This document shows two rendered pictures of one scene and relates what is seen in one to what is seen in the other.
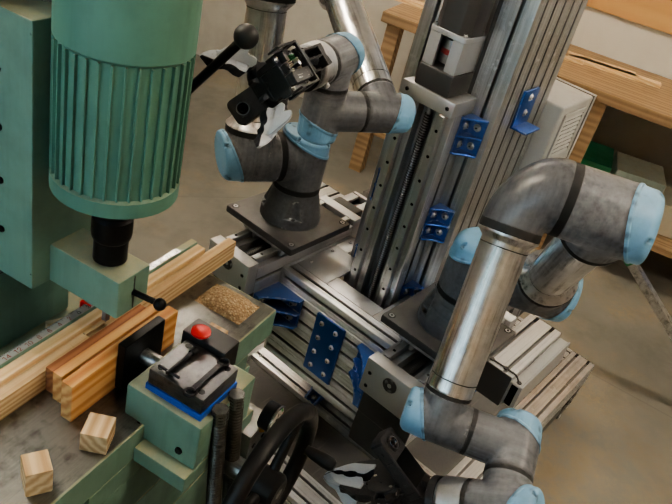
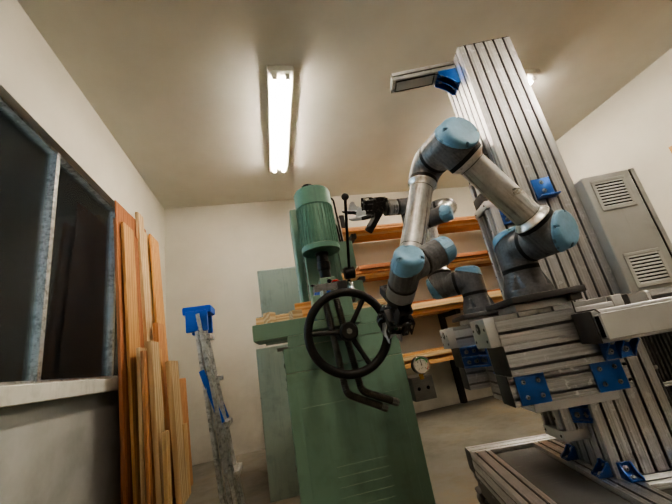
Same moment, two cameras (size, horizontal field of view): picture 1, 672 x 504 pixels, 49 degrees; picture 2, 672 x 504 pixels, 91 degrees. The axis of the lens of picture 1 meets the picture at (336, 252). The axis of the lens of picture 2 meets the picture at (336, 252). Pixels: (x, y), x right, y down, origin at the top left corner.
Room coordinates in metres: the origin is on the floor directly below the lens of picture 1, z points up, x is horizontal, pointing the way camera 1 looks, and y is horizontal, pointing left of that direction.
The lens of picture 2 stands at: (0.21, -0.95, 0.74)
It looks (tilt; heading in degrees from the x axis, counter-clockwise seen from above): 17 degrees up; 60
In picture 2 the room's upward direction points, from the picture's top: 10 degrees counter-clockwise
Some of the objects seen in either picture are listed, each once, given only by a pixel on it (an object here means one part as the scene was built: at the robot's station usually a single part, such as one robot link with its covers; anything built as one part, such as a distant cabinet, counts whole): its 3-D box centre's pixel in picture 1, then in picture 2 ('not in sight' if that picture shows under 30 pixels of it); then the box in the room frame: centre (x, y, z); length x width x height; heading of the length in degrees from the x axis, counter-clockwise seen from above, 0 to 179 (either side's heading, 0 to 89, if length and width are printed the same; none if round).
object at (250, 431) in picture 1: (236, 424); (418, 386); (1.07, 0.10, 0.58); 0.12 x 0.08 x 0.08; 70
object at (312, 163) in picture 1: (300, 155); (468, 279); (1.56, 0.14, 0.98); 0.13 x 0.12 x 0.14; 121
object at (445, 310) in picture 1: (457, 305); (524, 282); (1.30, -0.28, 0.87); 0.15 x 0.15 x 0.10
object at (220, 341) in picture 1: (199, 365); (329, 288); (0.79, 0.15, 0.99); 0.13 x 0.11 x 0.06; 160
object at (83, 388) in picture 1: (122, 360); (323, 308); (0.81, 0.27, 0.94); 0.23 x 0.02 x 0.07; 160
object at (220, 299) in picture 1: (228, 300); not in sight; (1.06, 0.17, 0.91); 0.10 x 0.07 x 0.02; 70
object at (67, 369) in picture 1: (109, 350); not in sight; (0.84, 0.30, 0.93); 0.22 x 0.02 x 0.06; 160
